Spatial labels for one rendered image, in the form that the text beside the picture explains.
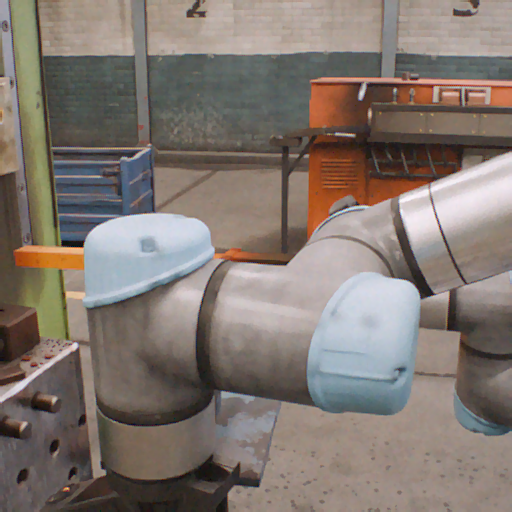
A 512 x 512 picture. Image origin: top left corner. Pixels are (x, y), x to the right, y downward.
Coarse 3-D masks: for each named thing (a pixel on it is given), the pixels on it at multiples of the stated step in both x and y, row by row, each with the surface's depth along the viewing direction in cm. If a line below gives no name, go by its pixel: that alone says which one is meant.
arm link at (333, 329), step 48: (336, 240) 40; (240, 288) 33; (288, 288) 33; (336, 288) 32; (384, 288) 32; (240, 336) 32; (288, 336) 31; (336, 336) 31; (384, 336) 30; (240, 384) 33; (288, 384) 32; (336, 384) 31; (384, 384) 30
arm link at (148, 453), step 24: (96, 408) 38; (120, 432) 36; (144, 432) 36; (168, 432) 36; (192, 432) 37; (120, 456) 37; (144, 456) 36; (168, 456) 37; (192, 456) 38; (144, 480) 38; (168, 480) 38
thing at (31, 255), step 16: (16, 256) 87; (32, 256) 86; (48, 256) 85; (64, 256) 84; (80, 256) 83; (224, 256) 77; (240, 256) 77; (256, 256) 77; (272, 256) 76; (288, 256) 76
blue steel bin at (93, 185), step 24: (72, 168) 447; (96, 168) 445; (120, 168) 442; (144, 168) 497; (72, 192) 452; (96, 192) 450; (120, 192) 447; (144, 192) 499; (72, 216) 456; (96, 216) 454; (120, 216) 453; (72, 240) 461
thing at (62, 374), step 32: (32, 352) 103; (64, 352) 104; (32, 384) 96; (64, 384) 104; (0, 416) 89; (32, 416) 96; (0, 448) 89; (64, 448) 106; (0, 480) 90; (32, 480) 98; (64, 480) 107
